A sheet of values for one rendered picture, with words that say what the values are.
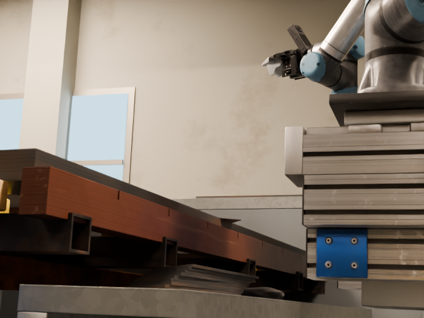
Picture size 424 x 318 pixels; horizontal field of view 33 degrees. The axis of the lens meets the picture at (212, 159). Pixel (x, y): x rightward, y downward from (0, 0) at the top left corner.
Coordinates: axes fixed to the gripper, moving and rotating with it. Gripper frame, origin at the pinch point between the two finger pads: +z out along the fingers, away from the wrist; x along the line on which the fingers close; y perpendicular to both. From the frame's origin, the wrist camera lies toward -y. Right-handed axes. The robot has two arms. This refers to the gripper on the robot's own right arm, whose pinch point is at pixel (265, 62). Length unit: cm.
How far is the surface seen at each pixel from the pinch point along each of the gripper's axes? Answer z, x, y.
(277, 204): 9.4, 14.0, 45.5
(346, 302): -12, 18, 79
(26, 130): 309, 113, -29
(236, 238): -40, -66, 56
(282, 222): 8, 14, 52
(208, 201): 33, 5, 43
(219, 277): -68, -103, 61
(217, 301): -82, -119, 63
